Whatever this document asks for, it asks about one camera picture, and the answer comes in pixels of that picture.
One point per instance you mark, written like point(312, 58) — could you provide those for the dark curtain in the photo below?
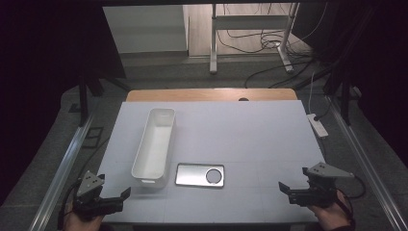
point(378, 64)
point(41, 64)

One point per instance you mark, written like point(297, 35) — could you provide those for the person's right hand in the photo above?
point(335, 217)

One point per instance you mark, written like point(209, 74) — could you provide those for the wooden table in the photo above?
point(198, 95)

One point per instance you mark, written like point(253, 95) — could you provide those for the grey metal desk frame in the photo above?
point(248, 22)

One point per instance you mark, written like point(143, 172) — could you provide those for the black metal stand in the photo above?
point(84, 99)
point(344, 99)

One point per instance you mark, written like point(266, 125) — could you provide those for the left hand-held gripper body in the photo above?
point(91, 205)

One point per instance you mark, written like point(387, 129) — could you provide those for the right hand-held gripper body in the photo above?
point(316, 196)

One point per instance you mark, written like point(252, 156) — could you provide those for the white power strip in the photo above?
point(317, 125)

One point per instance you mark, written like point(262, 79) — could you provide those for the person's left hand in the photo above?
point(78, 224)

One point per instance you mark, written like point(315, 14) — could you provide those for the white table cover board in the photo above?
point(243, 138)

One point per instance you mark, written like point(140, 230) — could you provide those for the silver phone back cover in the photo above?
point(192, 174)

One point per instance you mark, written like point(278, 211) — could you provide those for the white plastic storage bin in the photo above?
point(154, 147)

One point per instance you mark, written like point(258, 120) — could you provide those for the white cabinet panel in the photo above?
point(146, 29)

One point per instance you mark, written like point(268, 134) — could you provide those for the aluminium floor rail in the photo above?
point(365, 160)
point(65, 166)

